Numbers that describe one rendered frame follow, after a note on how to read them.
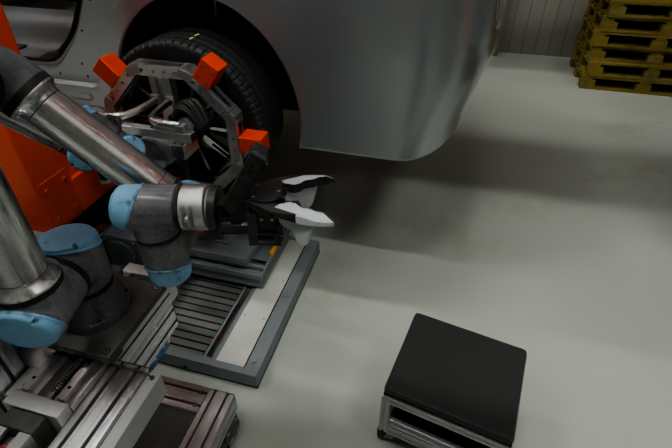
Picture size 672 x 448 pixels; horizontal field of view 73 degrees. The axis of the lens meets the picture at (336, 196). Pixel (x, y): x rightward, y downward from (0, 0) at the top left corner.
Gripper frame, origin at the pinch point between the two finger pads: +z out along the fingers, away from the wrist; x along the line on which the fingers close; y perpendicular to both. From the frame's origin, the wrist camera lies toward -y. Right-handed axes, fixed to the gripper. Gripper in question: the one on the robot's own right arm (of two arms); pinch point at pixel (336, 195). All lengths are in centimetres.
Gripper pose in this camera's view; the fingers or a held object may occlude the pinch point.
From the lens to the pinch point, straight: 72.3
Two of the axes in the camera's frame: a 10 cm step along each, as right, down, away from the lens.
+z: 10.0, 0.0, -0.1
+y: 0.0, 8.9, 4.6
